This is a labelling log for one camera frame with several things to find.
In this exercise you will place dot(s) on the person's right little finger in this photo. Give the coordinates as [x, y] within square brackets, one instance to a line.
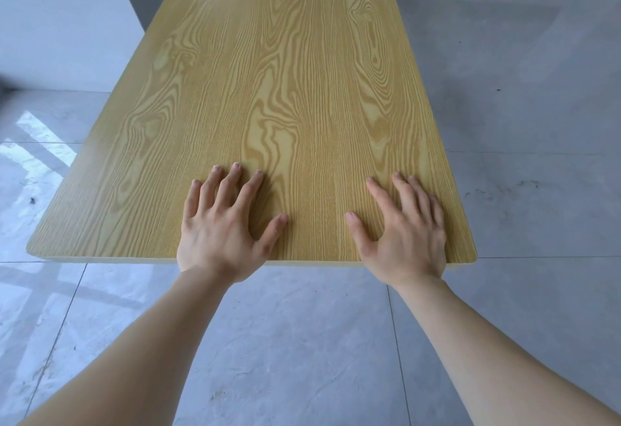
[437, 210]

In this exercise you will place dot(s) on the person's right forearm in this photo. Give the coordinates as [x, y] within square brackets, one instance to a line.
[490, 358]

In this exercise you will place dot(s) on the person's left little finger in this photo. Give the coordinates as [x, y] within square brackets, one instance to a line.
[191, 200]

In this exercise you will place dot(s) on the person's left thumb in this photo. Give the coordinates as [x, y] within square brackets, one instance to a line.
[271, 235]

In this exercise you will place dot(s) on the person's right hand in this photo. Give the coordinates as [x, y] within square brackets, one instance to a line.
[410, 246]

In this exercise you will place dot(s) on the person's right middle finger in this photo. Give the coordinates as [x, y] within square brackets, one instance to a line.
[405, 193]

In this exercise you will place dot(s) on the person's right thumb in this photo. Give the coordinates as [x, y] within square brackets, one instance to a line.
[359, 234]

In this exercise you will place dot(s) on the person's left middle finger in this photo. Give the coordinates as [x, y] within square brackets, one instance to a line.
[227, 185]

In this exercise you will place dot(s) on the person's left forearm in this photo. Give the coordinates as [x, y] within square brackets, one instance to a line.
[131, 353]

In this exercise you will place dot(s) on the person's left hand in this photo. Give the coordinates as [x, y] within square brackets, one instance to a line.
[218, 241]

